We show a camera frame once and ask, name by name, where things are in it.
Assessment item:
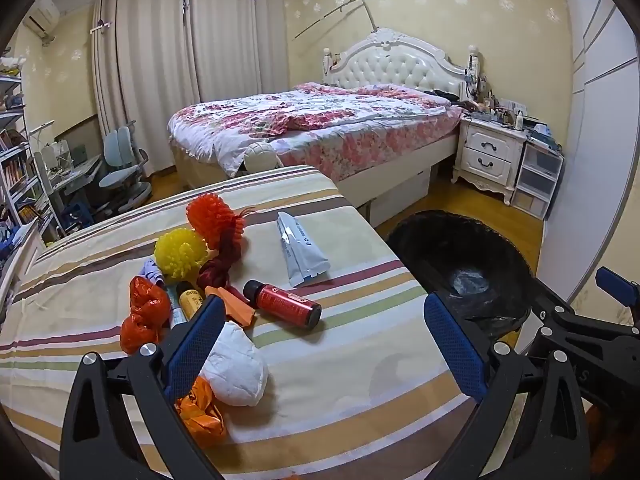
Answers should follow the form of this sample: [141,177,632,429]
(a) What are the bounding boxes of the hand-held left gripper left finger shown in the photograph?
[60,295,226,480]

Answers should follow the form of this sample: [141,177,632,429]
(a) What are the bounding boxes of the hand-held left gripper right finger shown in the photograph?
[423,290,592,480]

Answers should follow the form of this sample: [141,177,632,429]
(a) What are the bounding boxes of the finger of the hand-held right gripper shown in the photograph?
[529,289,602,352]
[595,266,640,333]

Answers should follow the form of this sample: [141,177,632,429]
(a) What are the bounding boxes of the small yellow bottle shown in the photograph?
[175,282,206,321]

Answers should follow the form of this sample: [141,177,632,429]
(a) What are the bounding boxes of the white bag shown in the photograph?
[200,321,267,407]

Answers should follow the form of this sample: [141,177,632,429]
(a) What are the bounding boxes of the orange paper box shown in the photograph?
[205,285,258,326]

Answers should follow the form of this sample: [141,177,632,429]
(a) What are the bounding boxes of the red plastic bag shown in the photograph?
[120,276,172,356]

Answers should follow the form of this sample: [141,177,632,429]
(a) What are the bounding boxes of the dark red mesh cloth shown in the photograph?
[196,207,248,292]

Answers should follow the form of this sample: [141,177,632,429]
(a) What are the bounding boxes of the orange plastic bag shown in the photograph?
[175,377,228,441]

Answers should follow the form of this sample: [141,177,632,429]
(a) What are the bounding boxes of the purple wrapper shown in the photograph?
[140,257,166,286]

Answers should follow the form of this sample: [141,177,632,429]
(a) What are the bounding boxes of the yellow foam fruit net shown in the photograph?
[154,228,208,281]

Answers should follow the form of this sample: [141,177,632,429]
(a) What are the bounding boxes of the red bottle with black cap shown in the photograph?
[243,280,322,331]

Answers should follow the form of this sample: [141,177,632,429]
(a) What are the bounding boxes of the black lined trash bin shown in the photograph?
[386,210,537,356]

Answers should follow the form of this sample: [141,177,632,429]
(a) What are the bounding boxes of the red foam fruit net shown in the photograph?
[186,193,247,251]

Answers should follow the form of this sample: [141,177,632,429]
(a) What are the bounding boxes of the clear plastic drawer unit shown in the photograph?
[510,137,565,220]

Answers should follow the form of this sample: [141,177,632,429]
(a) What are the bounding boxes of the white wardrobe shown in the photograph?
[537,0,640,356]

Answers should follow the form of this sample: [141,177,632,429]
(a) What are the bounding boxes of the white box under bed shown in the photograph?
[370,167,432,228]

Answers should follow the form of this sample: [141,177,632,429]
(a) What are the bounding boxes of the stack of books and boxes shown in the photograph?
[525,120,563,153]

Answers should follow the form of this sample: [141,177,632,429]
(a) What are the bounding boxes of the blue plastic stool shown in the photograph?
[62,200,96,226]

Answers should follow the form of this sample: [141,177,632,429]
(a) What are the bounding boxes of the white nightstand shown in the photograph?
[451,112,528,206]

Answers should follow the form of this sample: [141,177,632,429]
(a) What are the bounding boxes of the grey desk chair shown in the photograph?
[97,120,153,211]

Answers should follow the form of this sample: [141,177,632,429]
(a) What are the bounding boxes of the white study desk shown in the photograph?
[35,152,103,221]

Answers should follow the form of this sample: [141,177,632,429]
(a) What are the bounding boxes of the clutter of bottles on nightstand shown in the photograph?
[462,72,541,131]

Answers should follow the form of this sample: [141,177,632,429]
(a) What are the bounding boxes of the pink floral duvet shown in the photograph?
[167,82,463,178]

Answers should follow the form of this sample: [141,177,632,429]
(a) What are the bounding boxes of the white bookshelf with books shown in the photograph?
[0,55,56,241]

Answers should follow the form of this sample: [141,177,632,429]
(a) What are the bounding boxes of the beige curtains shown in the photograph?
[90,0,286,181]

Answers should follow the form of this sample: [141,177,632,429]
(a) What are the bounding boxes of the white bed with tufted headboard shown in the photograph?
[167,27,483,226]

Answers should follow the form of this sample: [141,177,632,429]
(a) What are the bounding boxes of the thin metal pole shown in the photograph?
[294,0,381,41]

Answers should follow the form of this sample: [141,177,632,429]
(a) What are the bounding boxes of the white air conditioner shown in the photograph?
[25,0,61,36]

